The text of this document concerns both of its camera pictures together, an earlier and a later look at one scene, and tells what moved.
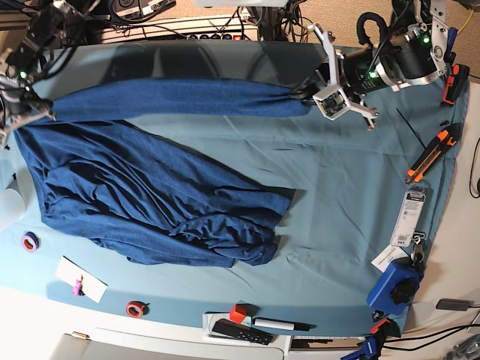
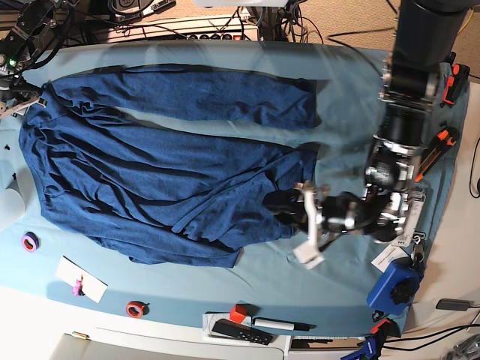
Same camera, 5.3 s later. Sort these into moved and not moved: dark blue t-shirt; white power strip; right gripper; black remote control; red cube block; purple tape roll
Moved: right gripper; dark blue t-shirt
Not moved: black remote control; white power strip; red cube block; purple tape roll
